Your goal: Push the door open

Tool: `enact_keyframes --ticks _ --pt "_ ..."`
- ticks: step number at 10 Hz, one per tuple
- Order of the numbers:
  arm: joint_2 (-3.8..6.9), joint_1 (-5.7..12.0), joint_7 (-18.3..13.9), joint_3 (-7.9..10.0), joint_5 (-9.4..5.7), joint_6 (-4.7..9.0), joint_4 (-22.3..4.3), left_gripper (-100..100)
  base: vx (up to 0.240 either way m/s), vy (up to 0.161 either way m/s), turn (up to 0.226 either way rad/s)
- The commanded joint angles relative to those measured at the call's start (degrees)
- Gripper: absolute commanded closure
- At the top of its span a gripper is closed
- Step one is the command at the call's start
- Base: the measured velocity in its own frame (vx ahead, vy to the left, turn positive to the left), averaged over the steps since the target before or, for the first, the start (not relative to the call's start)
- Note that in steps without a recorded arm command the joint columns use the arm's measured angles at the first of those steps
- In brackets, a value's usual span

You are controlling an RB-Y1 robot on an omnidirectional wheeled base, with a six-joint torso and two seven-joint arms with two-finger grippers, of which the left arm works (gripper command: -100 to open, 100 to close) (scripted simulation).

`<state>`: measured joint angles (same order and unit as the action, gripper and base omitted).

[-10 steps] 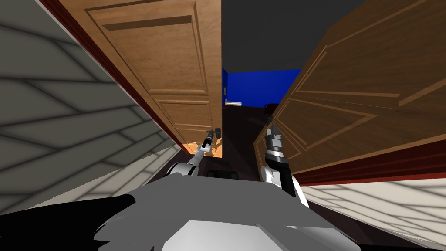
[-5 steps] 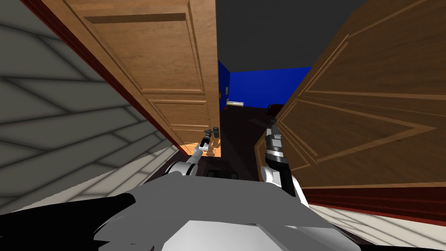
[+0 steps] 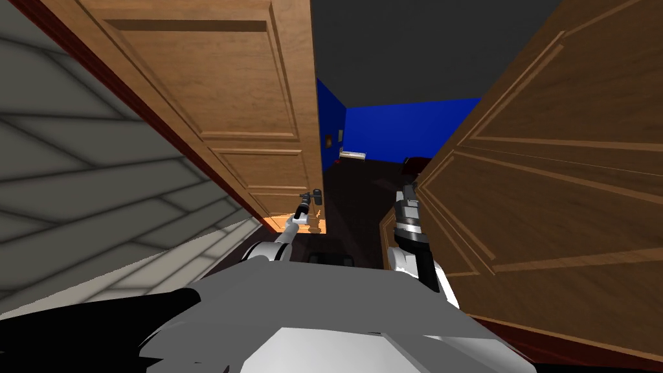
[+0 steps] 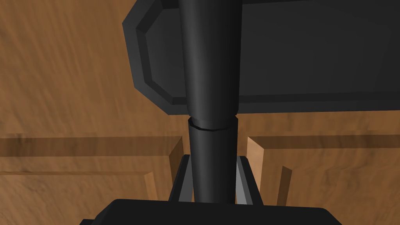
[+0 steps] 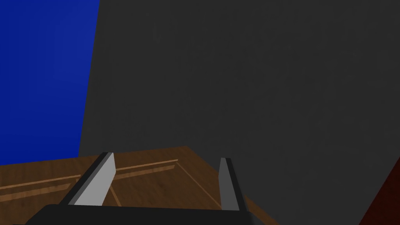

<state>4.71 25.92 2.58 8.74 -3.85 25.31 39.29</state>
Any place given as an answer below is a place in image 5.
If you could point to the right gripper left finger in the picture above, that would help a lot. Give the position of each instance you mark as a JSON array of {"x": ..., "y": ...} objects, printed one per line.
[{"x": 95, "y": 184}]

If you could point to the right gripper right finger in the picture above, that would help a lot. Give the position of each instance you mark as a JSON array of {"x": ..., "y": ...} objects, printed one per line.
[{"x": 229, "y": 187}]

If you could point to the brown wooden panelled door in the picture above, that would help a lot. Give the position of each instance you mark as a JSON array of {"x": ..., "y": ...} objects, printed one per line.
[{"x": 150, "y": 187}]

